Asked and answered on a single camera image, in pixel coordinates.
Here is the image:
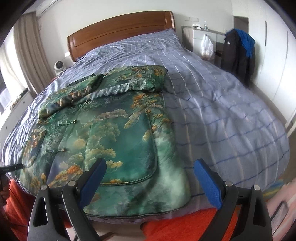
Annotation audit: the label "white wardrobe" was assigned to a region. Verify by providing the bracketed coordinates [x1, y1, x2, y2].
[232, 1, 295, 125]

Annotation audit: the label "orange fleece trousers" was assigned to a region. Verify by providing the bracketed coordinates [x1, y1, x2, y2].
[0, 178, 239, 241]

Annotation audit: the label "blue checked bed duvet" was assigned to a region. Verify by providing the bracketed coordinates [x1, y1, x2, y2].
[1, 27, 291, 224]

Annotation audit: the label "brown wooden headboard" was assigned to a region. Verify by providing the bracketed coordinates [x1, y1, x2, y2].
[67, 11, 175, 62]

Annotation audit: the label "white window side cabinet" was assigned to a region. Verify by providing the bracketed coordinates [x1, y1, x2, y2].
[1, 89, 34, 146]

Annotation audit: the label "white plastic bag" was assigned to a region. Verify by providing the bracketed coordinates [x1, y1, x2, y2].
[201, 34, 214, 60]

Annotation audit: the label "person left hand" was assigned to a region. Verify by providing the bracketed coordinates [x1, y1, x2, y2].
[1, 175, 10, 204]

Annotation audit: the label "black and blue hung clothes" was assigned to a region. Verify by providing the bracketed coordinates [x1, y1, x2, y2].
[221, 28, 256, 87]

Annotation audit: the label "green patterned silk jacket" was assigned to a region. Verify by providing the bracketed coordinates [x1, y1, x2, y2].
[16, 65, 191, 218]

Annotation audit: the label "beige curtain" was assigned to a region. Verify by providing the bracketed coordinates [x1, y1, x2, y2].
[14, 12, 54, 97]

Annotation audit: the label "white round desk fan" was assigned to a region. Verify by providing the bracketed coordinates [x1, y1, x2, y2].
[54, 60, 66, 76]

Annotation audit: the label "grey white side desk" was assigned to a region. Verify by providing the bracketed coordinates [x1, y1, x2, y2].
[182, 26, 225, 67]

